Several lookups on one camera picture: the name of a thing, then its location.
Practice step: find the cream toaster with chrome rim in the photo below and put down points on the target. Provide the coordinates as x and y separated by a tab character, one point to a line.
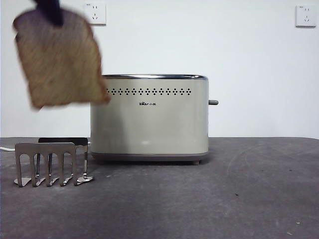
149	124

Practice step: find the stainless steel toast rack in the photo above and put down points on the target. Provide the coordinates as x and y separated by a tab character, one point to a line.
45	149

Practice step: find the white wall socket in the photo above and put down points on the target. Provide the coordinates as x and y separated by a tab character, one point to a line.
95	13
305	16

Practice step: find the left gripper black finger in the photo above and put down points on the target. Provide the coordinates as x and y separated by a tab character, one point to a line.
51	12

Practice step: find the brown bread slice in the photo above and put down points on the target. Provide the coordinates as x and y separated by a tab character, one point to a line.
59	64

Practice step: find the grey toaster lever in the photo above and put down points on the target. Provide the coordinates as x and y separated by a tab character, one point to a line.
213	102

